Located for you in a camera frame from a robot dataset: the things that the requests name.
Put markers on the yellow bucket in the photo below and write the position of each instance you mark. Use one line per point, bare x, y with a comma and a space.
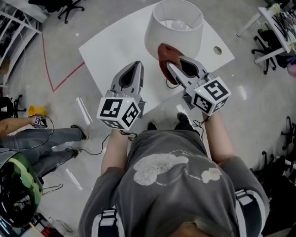
37, 110

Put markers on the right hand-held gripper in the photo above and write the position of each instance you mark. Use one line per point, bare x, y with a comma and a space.
211, 96

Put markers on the white shade table lamp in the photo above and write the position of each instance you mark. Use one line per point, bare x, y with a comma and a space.
159, 34

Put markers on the reddish brown cloth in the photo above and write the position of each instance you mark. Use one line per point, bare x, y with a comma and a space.
164, 55

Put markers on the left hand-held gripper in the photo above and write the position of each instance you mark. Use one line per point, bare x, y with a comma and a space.
115, 108

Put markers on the purple bag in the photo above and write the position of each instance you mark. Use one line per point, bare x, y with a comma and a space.
291, 67

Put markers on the white cluttered desk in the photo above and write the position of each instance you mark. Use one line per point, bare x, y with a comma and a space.
275, 27

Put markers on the person's black shoe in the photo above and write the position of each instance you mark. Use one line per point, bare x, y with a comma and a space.
152, 126
183, 117

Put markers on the person's black left shoe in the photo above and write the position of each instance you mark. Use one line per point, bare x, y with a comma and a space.
152, 126

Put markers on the person's grey printed shirt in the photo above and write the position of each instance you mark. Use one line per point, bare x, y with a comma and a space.
171, 196

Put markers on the white metal shelf frame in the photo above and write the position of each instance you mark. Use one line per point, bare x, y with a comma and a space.
16, 30

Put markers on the black office chair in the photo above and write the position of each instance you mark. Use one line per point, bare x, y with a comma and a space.
11, 106
275, 171
69, 9
268, 44
290, 134

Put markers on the person's right forearm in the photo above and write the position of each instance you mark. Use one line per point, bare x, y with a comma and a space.
219, 139

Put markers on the person's black right shoe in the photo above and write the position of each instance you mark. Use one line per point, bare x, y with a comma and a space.
183, 117

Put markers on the person's black trousers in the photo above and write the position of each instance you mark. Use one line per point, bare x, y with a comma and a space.
185, 127

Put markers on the person's left forearm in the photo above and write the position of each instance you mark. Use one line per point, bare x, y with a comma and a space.
115, 150

